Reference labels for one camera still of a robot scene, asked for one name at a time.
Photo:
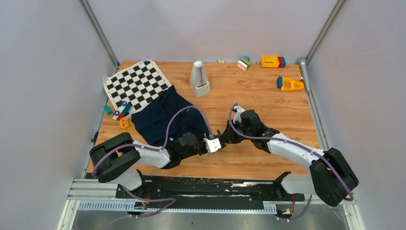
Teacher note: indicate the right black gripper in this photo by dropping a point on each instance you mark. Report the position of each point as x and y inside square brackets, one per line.
[228, 136]

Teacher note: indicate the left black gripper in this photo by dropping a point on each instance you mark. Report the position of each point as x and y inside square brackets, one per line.
[205, 151]

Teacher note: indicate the navy blue garment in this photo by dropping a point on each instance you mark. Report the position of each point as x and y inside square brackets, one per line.
[151, 123]

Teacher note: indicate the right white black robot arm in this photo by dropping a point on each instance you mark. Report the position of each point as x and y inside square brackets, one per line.
[330, 176]

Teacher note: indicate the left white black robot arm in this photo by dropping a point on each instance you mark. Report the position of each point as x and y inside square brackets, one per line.
[113, 159]

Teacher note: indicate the white metronome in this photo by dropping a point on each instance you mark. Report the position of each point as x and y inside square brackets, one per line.
[199, 83]

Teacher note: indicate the white green blue block stack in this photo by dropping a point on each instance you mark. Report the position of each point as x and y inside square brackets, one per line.
[244, 63]

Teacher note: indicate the yellow blue toy wedge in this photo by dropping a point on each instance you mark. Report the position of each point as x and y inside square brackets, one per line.
[286, 84]

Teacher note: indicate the yellow toy block bin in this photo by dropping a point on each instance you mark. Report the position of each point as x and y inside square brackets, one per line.
[270, 61]

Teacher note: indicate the black white checkerboard mat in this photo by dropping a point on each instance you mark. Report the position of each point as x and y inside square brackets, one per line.
[138, 85]

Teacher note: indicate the red blue block pair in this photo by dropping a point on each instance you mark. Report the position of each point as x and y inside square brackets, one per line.
[282, 62]

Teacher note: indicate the yellow red toy piece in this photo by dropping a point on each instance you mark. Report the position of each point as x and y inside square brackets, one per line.
[124, 123]

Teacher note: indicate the blue red toy car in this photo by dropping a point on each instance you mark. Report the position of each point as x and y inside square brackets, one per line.
[122, 110]

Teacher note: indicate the grey corner pipe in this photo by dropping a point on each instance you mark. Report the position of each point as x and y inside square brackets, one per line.
[312, 102]

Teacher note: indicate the teal toy block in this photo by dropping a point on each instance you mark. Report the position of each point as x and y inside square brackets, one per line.
[108, 110]

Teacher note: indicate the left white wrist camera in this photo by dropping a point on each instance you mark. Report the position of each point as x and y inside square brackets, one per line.
[212, 144]

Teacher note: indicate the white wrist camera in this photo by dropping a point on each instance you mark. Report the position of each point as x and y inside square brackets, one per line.
[212, 144]
[237, 110]

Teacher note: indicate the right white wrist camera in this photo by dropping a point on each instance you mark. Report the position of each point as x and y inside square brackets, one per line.
[237, 110]

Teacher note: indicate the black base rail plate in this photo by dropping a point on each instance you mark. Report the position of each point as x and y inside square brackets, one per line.
[215, 193]

